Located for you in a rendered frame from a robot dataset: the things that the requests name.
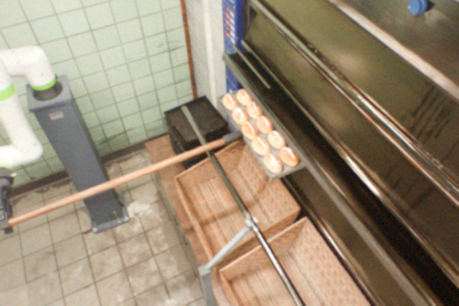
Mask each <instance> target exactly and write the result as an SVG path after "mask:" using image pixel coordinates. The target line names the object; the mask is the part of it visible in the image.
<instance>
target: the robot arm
mask: <svg viewBox="0 0 459 306"><path fill-rule="evenodd" d="M11 77H24V78H25V79H26V81H27V83H28V84H29V85H30V86H31V87H32V96H33V98H34V99H35V100H38V101H48V100H52V99H54V98H56V97H57V96H59V95H60V94H61V93H62V91H63V86H62V83H61V82H60V81H58V80H57V74H56V73H55V72H54V70H53V69H52V65H51V64H50V62H49V60H48V58H47V55H46V54H45V52H44V50H43V49H42V48H41V47H38V46H28V47H22V48H18V49H8V50H7V49H0V122H1V124H2V125H3V126H4V129H5V131H6V132H7V134H8V136H9V138H10V141H11V142H12V144H10V145H4V146H1V147H0V230H2V229H4V233H5V235H7V234H10V233H12V232H14V228H13V226H10V227H9V219H12V218H14V213H13V203H10V196H9V194H10V193H11V192H12V185H13V184H14V177H15V176H17V174H16V173H15V174H13V173H12V169H13V168H15V167H17V166H21V165H24V164H28V163H33V162H35V161H38V160H39V159H40V158H41V157H42V154H43V147H42V144H41V143H40V142H39V141H38V139H37V137H36V136H35V134H34V133H33V131H32V127H31V125H30V124H29V121H28V120H27V117H26V115H25V113H24V111H23V109H22V105H21V103H20V100H19V96H18V92H17V89H16V88H15V86H14V83H13V82H12V80H11Z"/></svg>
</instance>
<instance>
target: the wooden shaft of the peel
mask: <svg viewBox="0 0 459 306"><path fill-rule="evenodd" d="M224 144H225V143H224V140H223V138H222V139H220V140H217V141H215V142H213V143H208V144H205V145H202V146H200V147H198V148H195V149H193V150H190V151H187V152H185V153H182V154H180V155H177V156H175V157H173V158H170V159H167V160H165V161H162V162H160V163H156V164H154V165H151V166H147V167H145V168H142V169H140V170H137V171H134V172H132V173H129V174H127V175H125V176H121V177H120V178H116V179H114V180H112V181H109V182H106V183H103V184H101V185H99V186H96V187H94V188H91V189H88V190H86V191H81V192H79V193H76V194H73V195H71V196H68V197H66V198H64V199H61V200H59V201H56V202H53V203H50V204H47V205H45V206H42V207H40V208H38V209H35V210H32V211H29V212H27V213H25V214H22V215H20V216H16V217H14V218H12V219H9V227H10V226H13V225H16V224H21V223H23V222H25V221H28V220H30V219H33V218H36V217H38V216H41V215H43V214H46V213H49V212H51V211H54V210H56V209H59V208H62V207H64V206H67V205H69V204H72V203H74V202H76V201H79V200H81V199H85V198H87V197H89V196H92V195H95V194H97V193H100V192H102V191H104V190H108V189H111V188H114V187H116V186H119V185H122V184H124V183H127V182H129V181H132V180H134V179H136V178H140V177H141V176H145V175H147V174H150V173H153V172H154V171H157V170H159V169H162V168H165V167H167V166H170V165H174V164H177V163H179V162H181V161H184V160H186V159H189V158H192V157H194V156H197V155H199V154H201V153H204V152H207V151H208V150H211V149H214V148H217V147H220V146H221V145H224Z"/></svg>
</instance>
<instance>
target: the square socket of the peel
mask: <svg viewBox="0 0 459 306"><path fill-rule="evenodd" d="M222 138H223V140H224V143H225V145H229V144H230V143H236V142H238V141H240V140H242V139H243V134H242V133H241V130H238V131H236V132H234V133H230V134H229V135H225V136H223V137H222Z"/></svg>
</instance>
